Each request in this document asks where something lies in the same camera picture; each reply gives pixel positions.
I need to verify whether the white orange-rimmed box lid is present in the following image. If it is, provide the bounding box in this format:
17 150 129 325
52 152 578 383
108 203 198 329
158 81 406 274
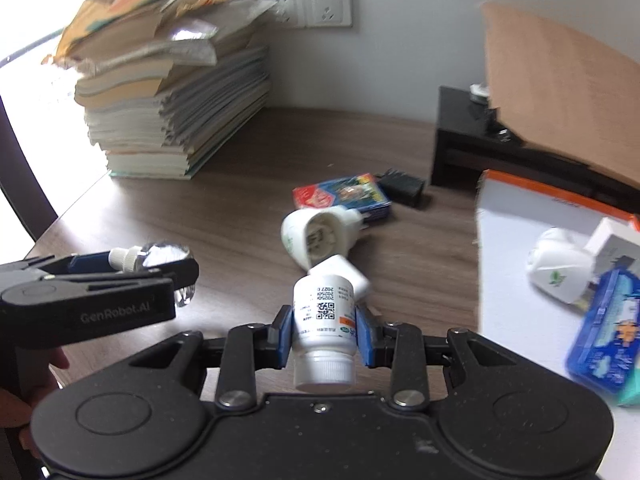
474 170 640 480

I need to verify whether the colourful playing card box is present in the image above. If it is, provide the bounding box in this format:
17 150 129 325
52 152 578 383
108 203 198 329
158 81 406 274
292 172 392 223

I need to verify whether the small white cardboard box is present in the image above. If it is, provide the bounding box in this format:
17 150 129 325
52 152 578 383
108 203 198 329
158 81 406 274
582 216 640 281

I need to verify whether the person's left hand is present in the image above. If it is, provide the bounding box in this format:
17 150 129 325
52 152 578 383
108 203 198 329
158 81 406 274
0 345 71 461

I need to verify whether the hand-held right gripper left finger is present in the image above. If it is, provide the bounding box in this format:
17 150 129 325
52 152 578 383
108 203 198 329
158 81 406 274
129 305 296 408

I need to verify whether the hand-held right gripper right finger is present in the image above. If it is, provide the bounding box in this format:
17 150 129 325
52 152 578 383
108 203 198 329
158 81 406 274
354 305 523 408

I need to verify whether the white charger cube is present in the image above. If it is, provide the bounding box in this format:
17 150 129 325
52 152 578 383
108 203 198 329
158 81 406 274
309 255 372 302

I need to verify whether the brown cardboard sheet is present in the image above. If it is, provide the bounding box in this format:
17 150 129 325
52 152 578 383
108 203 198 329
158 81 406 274
480 2 640 186

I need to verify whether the teal bandage box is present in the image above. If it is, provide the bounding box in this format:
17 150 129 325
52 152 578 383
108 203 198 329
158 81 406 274
617 357 640 407

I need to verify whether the dark chair backrest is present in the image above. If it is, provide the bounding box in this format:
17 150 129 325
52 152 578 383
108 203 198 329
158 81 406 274
0 94 58 243

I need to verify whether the clear refill bottle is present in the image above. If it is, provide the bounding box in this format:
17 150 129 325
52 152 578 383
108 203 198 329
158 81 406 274
108 241 197 308

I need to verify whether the white plug-in mosquito heater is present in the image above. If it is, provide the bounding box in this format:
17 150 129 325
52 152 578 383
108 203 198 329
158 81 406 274
525 227 597 306

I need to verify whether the white pill bottle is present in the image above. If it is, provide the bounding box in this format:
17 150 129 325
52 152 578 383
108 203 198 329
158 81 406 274
292 272 358 395

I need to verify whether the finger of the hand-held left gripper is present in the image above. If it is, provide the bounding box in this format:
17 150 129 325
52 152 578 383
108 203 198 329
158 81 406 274
25 254 113 277
90 255 201 308

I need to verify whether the white wall socket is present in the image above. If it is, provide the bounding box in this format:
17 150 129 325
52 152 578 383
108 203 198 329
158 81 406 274
260 0 305 28
302 0 353 28

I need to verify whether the black monitor riser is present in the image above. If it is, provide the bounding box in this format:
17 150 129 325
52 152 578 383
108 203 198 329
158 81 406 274
431 86 640 206

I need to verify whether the black plug adapter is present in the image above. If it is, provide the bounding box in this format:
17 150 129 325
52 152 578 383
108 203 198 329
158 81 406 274
375 170 426 209

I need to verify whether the tall stack of books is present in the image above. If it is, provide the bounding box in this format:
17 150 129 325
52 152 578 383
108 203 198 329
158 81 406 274
42 0 273 181

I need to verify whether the blue cartoon print tin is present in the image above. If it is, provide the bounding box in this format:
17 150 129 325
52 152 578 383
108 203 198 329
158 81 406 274
565 267 640 393

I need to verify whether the silvery plastic bag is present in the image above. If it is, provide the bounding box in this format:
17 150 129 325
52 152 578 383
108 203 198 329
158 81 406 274
162 0 278 67

